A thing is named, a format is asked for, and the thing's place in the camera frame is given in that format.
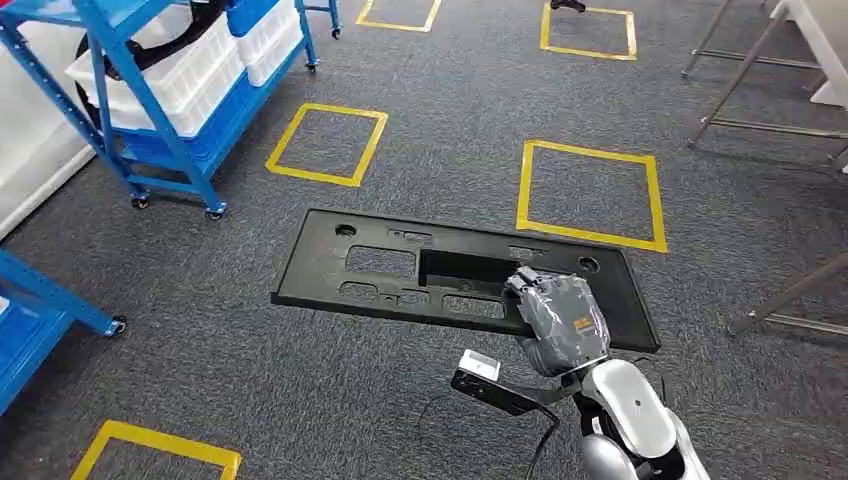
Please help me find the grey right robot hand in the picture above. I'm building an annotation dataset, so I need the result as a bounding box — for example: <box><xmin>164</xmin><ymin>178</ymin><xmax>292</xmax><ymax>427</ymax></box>
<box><xmin>504</xmin><ymin>266</ymin><xmax>613</xmax><ymax>380</ymax></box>

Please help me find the black plastic licence plate holder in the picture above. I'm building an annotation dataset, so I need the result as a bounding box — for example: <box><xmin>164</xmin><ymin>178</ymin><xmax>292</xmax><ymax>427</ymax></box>
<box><xmin>270</xmin><ymin>207</ymin><xmax>662</xmax><ymax>355</ymax></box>

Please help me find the white table with metal legs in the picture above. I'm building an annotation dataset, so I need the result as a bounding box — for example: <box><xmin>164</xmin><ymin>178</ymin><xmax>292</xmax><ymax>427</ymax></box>
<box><xmin>681</xmin><ymin>0</ymin><xmax>848</xmax><ymax>175</ymax></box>

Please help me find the white plastic crate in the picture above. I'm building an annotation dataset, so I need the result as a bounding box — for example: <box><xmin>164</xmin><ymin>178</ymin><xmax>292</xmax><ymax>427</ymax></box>
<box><xmin>64</xmin><ymin>14</ymin><xmax>244</xmax><ymax>113</ymax></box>
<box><xmin>97</xmin><ymin>47</ymin><xmax>247</xmax><ymax>139</ymax></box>
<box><xmin>234</xmin><ymin>1</ymin><xmax>301</xmax><ymax>68</ymax></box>
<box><xmin>245</xmin><ymin>23</ymin><xmax>305</xmax><ymax>89</ymax></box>

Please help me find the black curved trim part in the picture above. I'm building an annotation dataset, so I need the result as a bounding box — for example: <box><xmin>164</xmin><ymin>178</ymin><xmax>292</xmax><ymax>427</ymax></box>
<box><xmin>74</xmin><ymin>0</ymin><xmax>232</xmax><ymax>131</ymax></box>

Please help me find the large blue metal shelf rack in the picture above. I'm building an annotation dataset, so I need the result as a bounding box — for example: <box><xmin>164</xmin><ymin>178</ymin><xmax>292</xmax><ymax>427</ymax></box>
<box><xmin>0</xmin><ymin>248</ymin><xmax>129</xmax><ymax>416</ymax></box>

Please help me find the blue wheeled shelf cart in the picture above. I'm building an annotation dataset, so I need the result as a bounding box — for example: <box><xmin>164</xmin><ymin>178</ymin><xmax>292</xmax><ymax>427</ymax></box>
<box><xmin>0</xmin><ymin>0</ymin><xmax>343</xmax><ymax>222</ymax></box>

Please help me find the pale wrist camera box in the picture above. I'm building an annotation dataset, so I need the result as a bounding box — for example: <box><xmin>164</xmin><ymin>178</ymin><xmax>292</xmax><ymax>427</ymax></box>
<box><xmin>458</xmin><ymin>349</ymin><xmax>503</xmax><ymax>385</ymax></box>

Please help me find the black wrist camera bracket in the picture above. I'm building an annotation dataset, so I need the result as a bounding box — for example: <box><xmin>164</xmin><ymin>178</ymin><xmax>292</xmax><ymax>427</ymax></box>
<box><xmin>450</xmin><ymin>367</ymin><xmax>586</xmax><ymax>419</ymax></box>

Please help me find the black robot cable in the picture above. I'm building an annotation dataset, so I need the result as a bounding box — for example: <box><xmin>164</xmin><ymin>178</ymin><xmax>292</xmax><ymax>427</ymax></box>
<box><xmin>525</xmin><ymin>402</ymin><xmax>562</xmax><ymax>480</ymax></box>

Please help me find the grey metal table frame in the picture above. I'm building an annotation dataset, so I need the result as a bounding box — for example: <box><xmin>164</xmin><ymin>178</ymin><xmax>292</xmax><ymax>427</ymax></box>
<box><xmin>726</xmin><ymin>252</ymin><xmax>848</xmax><ymax>338</ymax></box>

